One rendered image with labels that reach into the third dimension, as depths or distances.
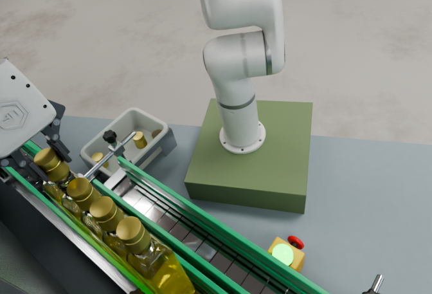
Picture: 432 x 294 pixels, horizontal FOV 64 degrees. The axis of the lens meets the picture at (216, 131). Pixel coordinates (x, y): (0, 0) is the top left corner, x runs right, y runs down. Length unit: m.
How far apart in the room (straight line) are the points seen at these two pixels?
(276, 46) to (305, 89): 1.62
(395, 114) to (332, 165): 1.28
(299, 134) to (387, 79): 1.57
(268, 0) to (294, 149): 0.40
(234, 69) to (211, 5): 0.13
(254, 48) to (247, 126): 0.22
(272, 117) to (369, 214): 0.35
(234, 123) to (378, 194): 0.41
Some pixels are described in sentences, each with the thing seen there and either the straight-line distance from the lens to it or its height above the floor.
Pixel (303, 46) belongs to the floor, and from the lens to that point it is 2.67.
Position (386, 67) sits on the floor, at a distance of 2.55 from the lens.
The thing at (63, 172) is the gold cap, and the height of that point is 1.16.
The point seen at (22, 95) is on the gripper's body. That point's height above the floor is 1.29.
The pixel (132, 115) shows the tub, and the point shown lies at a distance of 1.13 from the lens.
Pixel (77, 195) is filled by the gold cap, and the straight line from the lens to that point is 0.55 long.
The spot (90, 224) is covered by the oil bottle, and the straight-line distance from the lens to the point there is 0.60.
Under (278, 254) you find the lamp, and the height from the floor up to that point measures 0.85.
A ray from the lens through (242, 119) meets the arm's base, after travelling 0.83.
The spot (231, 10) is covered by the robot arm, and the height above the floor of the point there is 1.22.
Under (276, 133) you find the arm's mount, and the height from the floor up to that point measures 0.84.
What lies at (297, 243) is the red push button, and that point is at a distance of 0.83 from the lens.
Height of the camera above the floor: 1.57
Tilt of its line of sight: 48 degrees down
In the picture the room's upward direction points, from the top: 12 degrees counter-clockwise
